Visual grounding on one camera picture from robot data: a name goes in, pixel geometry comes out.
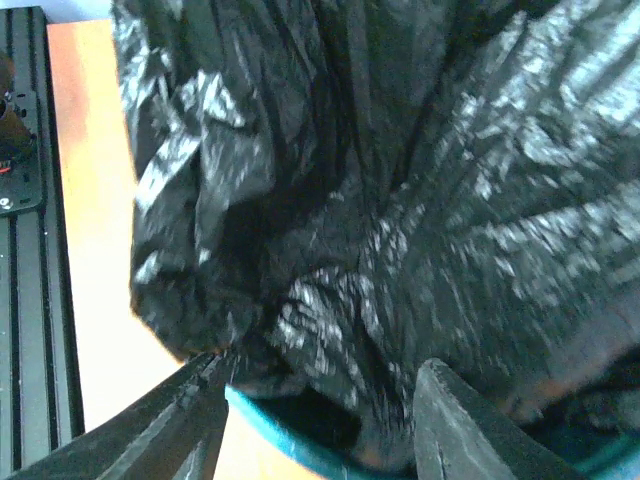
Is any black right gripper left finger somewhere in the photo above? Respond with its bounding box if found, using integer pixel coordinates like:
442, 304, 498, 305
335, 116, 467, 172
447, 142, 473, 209
10, 354, 228, 479

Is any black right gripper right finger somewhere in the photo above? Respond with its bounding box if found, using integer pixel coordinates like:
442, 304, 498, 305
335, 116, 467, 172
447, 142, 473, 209
413, 359, 584, 480

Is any teal plastic trash bin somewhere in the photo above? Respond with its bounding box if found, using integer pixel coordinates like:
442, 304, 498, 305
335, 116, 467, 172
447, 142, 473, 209
225, 387, 639, 479

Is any black plastic trash bag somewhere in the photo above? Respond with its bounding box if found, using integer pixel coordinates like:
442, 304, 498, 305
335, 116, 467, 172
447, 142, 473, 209
112, 1, 639, 472

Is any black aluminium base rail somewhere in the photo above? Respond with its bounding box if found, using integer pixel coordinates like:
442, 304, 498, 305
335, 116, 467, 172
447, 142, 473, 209
1, 6, 84, 477

